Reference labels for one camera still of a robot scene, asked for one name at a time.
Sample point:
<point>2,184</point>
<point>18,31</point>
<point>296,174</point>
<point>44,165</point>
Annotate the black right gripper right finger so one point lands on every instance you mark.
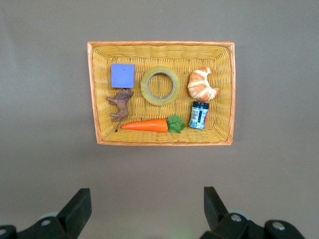
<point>216,214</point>

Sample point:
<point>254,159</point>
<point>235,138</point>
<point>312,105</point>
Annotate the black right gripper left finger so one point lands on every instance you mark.
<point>72,214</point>

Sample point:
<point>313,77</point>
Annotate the clear packing tape roll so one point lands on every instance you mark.
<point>144,92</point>

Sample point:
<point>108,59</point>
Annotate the small jar black lid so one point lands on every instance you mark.
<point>199,115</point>

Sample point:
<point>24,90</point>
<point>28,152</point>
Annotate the orange toy carrot green leaves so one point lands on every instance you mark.
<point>147,125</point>

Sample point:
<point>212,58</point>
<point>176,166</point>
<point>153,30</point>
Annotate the brown toy lion figure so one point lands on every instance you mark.
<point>122,104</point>

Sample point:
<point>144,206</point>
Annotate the toy croissant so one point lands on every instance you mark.
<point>199,85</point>

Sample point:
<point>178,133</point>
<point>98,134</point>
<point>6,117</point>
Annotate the blue square foam block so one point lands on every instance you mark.
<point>122,76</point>

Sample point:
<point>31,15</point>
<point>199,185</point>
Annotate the yellow wicker basket orange rim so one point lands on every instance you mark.
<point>159,53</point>

